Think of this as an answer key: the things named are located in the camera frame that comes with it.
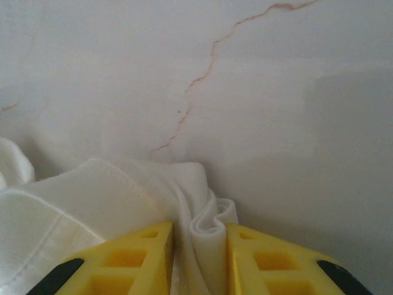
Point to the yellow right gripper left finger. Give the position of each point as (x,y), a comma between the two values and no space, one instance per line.
(159,270)

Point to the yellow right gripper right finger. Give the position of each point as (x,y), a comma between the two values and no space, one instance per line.
(242,276)

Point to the white t-shirt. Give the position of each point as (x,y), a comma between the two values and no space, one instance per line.
(92,199)

